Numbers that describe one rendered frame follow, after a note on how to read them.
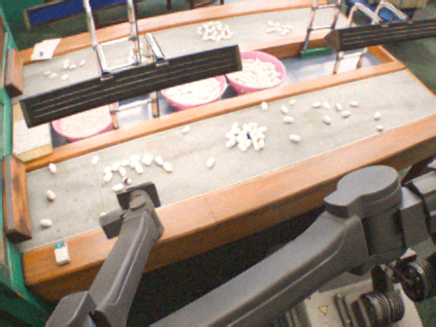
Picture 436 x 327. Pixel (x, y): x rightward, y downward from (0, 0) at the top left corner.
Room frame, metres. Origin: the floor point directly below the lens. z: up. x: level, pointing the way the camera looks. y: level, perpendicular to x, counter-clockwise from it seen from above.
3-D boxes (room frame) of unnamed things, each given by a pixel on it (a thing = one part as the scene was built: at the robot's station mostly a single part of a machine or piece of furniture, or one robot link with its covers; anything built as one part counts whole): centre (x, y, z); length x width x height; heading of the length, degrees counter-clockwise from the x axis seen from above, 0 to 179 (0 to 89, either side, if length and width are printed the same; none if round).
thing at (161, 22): (1.66, 0.21, 0.67); 1.81 x 0.12 x 0.19; 116
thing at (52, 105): (0.73, 0.24, 1.08); 0.62 x 0.08 x 0.07; 116
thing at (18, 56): (1.09, 0.91, 0.83); 0.30 x 0.06 x 0.07; 26
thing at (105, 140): (1.02, -0.10, 0.71); 1.81 x 0.05 x 0.11; 116
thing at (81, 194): (0.86, -0.18, 0.73); 1.81 x 0.30 x 0.02; 116
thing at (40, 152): (0.81, 0.71, 0.77); 0.33 x 0.15 x 0.01; 26
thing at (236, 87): (1.22, -0.13, 0.72); 0.27 x 0.27 x 0.10
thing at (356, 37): (1.15, -0.63, 1.08); 0.62 x 0.08 x 0.07; 116
